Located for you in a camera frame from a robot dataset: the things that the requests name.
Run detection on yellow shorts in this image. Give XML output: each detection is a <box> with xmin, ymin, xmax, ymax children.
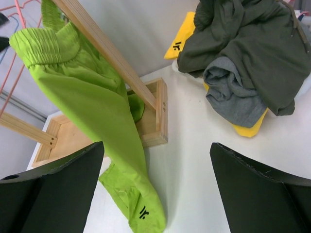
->
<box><xmin>164</xmin><ymin>12</ymin><xmax>269</xmax><ymax>138</ymax></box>

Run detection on lime green shorts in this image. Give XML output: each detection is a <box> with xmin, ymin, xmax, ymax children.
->
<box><xmin>10</xmin><ymin>0</ymin><xmax>166</xmax><ymax>233</ymax></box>

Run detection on dark olive shorts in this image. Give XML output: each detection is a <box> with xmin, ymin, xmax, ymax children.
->
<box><xmin>177</xmin><ymin>0</ymin><xmax>311</xmax><ymax>116</ymax></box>

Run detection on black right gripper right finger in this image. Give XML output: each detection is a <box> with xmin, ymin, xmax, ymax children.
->
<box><xmin>210</xmin><ymin>143</ymin><xmax>311</xmax><ymax>233</ymax></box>

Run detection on wooden clothes rack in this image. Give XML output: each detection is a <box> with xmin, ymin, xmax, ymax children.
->
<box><xmin>0</xmin><ymin>0</ymin><xmax>169</xmax><ymax>168</ymax></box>

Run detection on pink wire hanger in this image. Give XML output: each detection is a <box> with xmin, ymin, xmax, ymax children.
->
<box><xmin>0</xmin><ymin>49</ymin><xmax>25</xmax><ymax>116</ymax></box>
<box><xmin>0</xmin><ymin>0</ymin><xmax>42</xmax><ymax>29</ymax></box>

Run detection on grey shorts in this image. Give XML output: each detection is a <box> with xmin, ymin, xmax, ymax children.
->
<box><xmin>203</xmin><ymin>57</ymin><xmax>267</xmax><ymax>128</ymax></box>

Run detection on white plastic basket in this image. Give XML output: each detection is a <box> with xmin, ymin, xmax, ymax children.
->
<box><xmin>171</xmin><ymin>11</ymin><xmax>311</xmax><ymax>102</ymax></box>

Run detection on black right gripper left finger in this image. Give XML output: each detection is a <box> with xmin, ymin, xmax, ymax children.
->
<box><xmin>0</xmin><ymin>142</ymin><xmax>104</xmax><ymax>233</ymax></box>

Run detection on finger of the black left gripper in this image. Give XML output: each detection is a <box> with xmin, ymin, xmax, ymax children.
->
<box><xmin>0</xmin><ymin>36</ymin><xmax>10</xmax><ymax>52</ymax></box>
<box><xmin>0</xmin><ymin>13</ymin><xmax>10</xmax><ymax>27</ymax></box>

